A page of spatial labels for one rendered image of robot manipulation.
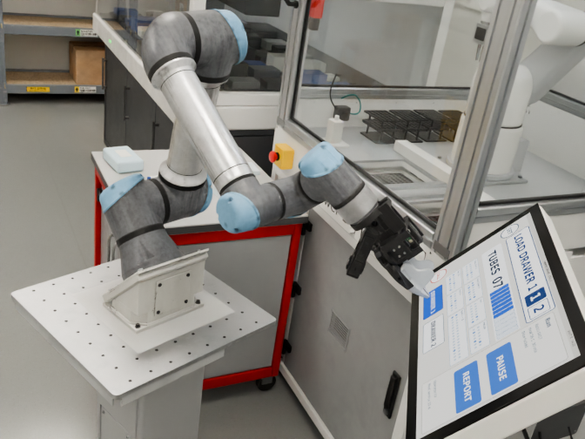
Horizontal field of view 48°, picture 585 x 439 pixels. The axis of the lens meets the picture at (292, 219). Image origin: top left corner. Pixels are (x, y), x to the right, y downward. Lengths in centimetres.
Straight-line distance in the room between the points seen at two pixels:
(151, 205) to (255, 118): 124
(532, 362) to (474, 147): 65
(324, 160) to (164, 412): 81
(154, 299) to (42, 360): 124
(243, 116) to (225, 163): 150
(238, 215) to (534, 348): 52
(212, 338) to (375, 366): 62
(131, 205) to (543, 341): 94
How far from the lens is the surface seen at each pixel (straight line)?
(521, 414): 98
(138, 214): 153
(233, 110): 267
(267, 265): 218
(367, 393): 204
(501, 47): 147
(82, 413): 245
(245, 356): 238
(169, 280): 149
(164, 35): 132
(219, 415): 244
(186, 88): 127
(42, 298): 164
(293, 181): 124
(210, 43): 137
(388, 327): 187
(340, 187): 118
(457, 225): 157
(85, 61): 555
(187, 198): 159
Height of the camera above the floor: 166
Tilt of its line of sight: 25 degrees down
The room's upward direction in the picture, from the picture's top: 9 degrees clockwise
